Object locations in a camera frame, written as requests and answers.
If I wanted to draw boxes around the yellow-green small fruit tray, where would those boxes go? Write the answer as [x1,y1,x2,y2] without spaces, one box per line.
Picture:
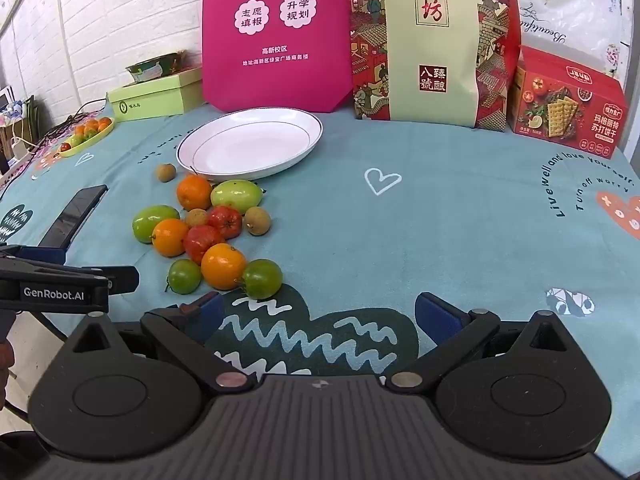
[58,116,116,157]

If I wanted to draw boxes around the orange plate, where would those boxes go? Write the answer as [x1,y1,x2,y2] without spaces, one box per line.
[176,174,212,211]

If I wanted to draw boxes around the white oval plate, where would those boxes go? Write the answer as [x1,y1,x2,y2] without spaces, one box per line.
[176,107,323,182]

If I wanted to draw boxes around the red green gift bag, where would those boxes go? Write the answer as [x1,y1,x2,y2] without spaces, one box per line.
[350,0,521,131]

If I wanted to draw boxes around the longan near plate edge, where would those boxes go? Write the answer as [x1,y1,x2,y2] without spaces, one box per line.
[155,164,177,183]

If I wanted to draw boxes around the person's left hand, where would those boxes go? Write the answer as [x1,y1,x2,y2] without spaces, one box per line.
[0,341,15,408]

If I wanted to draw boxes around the small green fruit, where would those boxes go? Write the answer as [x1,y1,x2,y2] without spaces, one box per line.
[166,259,202,295]
[238,259,283,300]

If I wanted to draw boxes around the green instant noodle bowl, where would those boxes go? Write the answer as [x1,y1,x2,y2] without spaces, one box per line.
[126,51,184,84]

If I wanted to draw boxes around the red fruit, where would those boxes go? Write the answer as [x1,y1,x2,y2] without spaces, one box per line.
[207,205,243,240]
[183,224,226,264]

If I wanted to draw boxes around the magenta fabric bag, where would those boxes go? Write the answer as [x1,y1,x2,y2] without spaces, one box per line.
[202,0,352,113]

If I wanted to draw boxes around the orange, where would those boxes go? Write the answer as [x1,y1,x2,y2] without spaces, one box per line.
[151,218,190,258]
[201,244,247,290]

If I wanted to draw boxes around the brown longan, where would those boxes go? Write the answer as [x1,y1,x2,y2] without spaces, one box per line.
[183,208,208,228]
[244,206,272,236]

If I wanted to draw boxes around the light green cardboard box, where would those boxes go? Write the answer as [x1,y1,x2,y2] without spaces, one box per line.
[107,67,204,122]

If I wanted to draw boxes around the white floral plastic bag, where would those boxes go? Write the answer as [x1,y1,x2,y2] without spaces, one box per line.
[518,0,622,77]

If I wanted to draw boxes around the teal printed tablecloth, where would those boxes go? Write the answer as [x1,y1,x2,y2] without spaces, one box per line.
[0,101,640,376]

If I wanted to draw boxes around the orange front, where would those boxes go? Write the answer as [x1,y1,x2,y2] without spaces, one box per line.
[201,244,247,290]

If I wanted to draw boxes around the white power strip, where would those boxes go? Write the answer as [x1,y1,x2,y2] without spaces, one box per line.
[0,138,37,185]

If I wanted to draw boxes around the red cracker box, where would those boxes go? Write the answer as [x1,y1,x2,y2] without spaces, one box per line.
[508,47,627,159]

